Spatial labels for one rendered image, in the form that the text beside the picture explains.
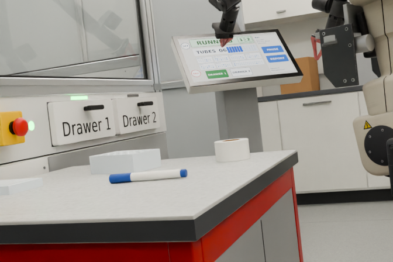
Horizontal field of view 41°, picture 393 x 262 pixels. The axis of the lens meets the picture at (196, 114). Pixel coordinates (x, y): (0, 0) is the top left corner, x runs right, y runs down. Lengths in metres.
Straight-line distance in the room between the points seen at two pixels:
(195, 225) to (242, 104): 1.78
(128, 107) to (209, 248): 1.08
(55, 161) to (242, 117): 1.15
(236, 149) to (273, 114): 3.22
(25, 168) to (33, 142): 0.07
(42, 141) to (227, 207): 0.74
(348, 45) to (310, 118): 2.82
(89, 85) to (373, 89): 0.77
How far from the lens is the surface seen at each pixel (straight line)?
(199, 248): 0.62
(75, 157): 1.45
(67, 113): 1.41
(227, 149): 1.05
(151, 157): 1.08
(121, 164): 1.07
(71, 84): 1.46
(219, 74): 2.23
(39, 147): 1.33
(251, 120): 2.35
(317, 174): 4.27
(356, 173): 4.26
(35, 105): 1.34
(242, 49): 2.38
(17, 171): 1.27
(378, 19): 1.46
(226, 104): 2.31
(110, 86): 1.65
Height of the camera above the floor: 0.88
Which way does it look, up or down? 1 degrees down
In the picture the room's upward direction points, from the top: 6 degrees counter-clockwise
